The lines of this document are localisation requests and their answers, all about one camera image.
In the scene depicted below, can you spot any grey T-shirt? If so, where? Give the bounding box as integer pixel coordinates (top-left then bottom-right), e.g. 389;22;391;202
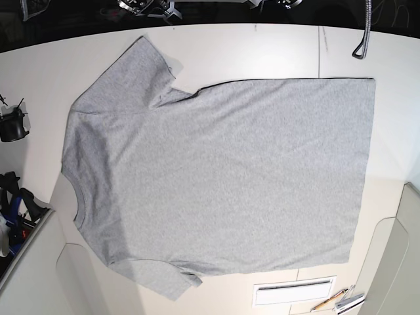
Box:
62;37;375;299

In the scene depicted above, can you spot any white rectangular slot plate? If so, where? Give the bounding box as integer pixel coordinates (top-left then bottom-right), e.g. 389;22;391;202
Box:
252;276;337;307

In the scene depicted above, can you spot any yellow pencil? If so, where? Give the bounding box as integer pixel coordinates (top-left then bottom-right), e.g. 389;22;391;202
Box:
310;289;348;312

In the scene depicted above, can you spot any black and blue tool pile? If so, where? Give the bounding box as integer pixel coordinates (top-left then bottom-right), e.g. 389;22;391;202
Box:
1;171;51;258

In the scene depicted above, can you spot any black cup-shaped holder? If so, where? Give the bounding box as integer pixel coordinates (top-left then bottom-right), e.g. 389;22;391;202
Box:
1;99;30;142

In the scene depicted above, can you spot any grey braided cable loop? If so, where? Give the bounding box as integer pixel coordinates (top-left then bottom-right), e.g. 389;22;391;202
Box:
352;0;373;60

